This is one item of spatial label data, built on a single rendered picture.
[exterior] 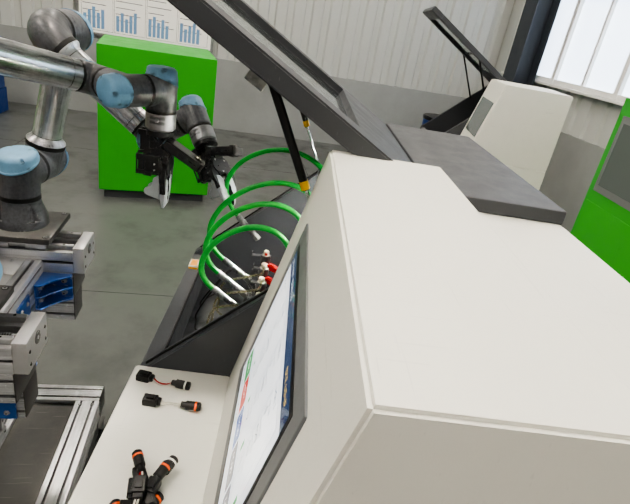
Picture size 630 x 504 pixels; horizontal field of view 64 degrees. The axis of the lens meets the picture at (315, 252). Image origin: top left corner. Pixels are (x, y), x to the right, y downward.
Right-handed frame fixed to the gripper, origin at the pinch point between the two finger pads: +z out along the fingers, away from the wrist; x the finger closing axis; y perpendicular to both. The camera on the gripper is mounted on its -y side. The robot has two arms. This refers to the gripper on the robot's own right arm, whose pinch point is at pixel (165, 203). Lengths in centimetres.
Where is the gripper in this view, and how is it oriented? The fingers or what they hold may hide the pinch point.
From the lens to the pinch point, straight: 143.8
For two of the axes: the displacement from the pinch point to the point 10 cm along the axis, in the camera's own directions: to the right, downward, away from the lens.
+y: -9.9, -1.4, -0.8
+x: 0.1, 4.3, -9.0
